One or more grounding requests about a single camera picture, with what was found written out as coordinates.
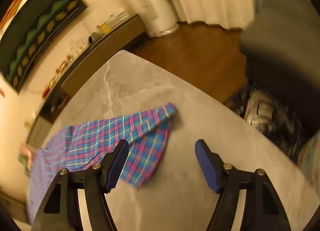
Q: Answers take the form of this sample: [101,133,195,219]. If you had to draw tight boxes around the pink plastic child chair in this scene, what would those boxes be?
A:
[20,143,36,170]

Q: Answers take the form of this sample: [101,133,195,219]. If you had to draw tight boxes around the green plastic child chair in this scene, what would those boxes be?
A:
[17,154,30,178]

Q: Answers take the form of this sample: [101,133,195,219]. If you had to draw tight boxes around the dark framed wall picture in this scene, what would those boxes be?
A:
[1,0,87,92]

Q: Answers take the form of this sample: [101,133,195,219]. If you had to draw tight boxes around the patterned dark knit garment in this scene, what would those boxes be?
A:
[223,83,310,164]

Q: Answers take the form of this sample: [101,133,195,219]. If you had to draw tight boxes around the white cylindrical appliance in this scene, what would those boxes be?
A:
[127,0,178,38]

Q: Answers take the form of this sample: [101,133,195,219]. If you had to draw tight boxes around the long grey wall sideboard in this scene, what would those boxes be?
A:
[25,14,146,148]

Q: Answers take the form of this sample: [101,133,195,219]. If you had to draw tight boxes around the blue pink plaid shirt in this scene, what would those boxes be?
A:
[27,103,177,223]

